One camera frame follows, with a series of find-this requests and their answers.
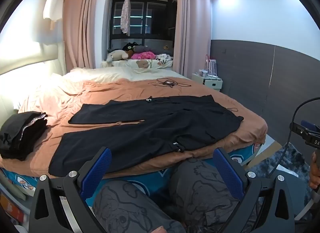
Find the cream nightstand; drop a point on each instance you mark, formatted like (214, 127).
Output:
(212, 84)

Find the white padded headboard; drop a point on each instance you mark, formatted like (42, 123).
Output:
(30, 52)

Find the pink fluffy cloth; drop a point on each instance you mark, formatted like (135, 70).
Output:
(143, 55)

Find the floral hanging garment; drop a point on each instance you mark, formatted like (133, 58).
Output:
(125, 17)

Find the orange box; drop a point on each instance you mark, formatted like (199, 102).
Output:
(10, 208)

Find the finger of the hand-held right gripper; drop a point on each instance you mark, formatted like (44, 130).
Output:
(300, 129)

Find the pink curtain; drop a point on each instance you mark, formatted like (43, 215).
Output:
(192, 35)
(82, 22)

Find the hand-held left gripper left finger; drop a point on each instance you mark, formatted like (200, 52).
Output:
(97, 170)

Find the stack of folded dark clothes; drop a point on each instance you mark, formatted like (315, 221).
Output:
(20, 135)

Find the flat cardboard sheet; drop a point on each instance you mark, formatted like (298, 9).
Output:
(270, 149)

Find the dark window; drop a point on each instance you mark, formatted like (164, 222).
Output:
(155, 17)

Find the person's left leg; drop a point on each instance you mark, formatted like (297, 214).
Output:
(125, 205)

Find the brown fleece blanket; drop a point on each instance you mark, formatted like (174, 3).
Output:
(75, 92)

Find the teal printed bed sheet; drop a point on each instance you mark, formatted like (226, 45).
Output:
(155, 181)

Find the beige plush toy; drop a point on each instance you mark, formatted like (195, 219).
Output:
(116, 54)

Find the grey shaggy rug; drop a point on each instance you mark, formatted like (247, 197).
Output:
(297, 158)

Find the person's right hand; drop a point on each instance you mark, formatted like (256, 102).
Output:
(315, 170)

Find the black pants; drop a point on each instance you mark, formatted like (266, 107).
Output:
(150, 128)

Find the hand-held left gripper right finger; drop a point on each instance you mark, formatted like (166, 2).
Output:
(227, 170)

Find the black plush toy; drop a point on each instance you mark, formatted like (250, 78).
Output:
(130, 46)

